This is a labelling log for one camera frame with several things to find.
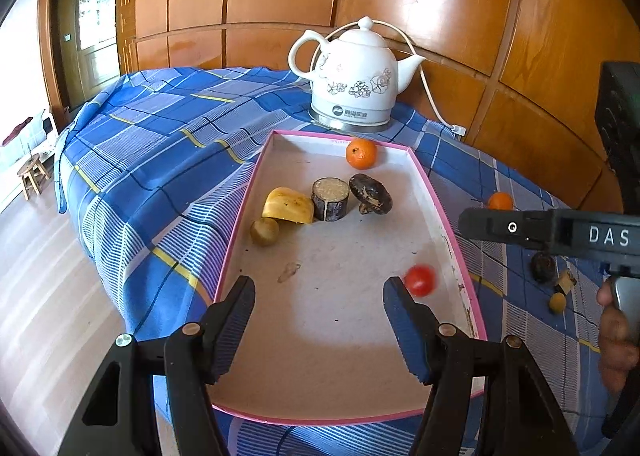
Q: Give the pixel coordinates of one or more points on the orange mandarin with stem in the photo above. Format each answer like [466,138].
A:
[500,201]

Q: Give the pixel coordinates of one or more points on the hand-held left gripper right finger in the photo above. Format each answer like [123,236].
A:
[402,321]

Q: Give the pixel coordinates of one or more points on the dark red cloth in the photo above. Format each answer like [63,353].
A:
[17,131]

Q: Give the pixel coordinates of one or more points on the white low furniture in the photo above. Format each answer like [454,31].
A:
[49,128]

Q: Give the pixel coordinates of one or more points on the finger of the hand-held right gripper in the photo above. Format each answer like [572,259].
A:
[500,228]

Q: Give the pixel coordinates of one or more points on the white power plug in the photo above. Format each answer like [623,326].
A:
[458,129]

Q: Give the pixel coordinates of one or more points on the blue plaid tablecloth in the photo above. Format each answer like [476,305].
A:
[165,146]

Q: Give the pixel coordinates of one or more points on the pink-rimmed cardboard tray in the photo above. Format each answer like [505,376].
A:
[325,311]

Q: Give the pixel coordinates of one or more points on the red cherry tomato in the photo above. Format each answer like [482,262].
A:
[420,281]

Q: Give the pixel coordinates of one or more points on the small wooden stool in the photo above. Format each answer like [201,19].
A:
[31,167]

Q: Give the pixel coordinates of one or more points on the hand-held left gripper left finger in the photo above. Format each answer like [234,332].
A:
[235,323]

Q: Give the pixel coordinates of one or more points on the wooden glass door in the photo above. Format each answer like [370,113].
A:
[95,46]

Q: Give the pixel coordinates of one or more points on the person's right hand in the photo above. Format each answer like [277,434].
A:
[612,346]

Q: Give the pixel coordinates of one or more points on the yellow fruit piece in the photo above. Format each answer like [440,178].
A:
[287,206]

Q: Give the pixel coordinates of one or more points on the white ceramic electric kettle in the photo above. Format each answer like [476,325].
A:
[350,81]

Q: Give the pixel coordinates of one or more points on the round dark brown fruit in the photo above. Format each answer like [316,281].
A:
[541,267]

